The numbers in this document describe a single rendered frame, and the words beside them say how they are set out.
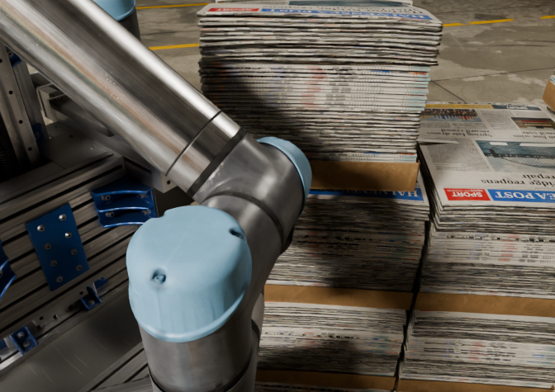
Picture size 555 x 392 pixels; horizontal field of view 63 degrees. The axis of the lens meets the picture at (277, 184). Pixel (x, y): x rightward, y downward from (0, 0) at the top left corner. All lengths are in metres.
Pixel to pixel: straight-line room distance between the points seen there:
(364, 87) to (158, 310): 0.40
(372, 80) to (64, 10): 0.35
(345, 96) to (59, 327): 1.03
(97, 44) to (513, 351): 0.82
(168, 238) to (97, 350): 1.05
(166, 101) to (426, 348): 0.67
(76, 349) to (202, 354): 1.05
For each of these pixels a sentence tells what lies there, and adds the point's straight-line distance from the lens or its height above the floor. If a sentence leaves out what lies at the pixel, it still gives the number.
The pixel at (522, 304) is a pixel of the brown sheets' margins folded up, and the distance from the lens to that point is 0.86.
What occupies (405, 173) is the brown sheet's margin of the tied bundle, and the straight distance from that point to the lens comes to 0.63.
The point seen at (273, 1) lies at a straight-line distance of 0.74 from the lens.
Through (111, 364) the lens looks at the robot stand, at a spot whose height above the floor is 0.21.
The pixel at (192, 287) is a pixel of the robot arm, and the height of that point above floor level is 1.02.
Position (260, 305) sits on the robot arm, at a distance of 0.43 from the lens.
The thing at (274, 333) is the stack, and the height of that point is 0.53.
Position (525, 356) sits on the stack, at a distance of 0.96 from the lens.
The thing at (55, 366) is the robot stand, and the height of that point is 0.21.
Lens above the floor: 1.20
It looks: 33 degrees down
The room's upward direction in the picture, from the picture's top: straight up
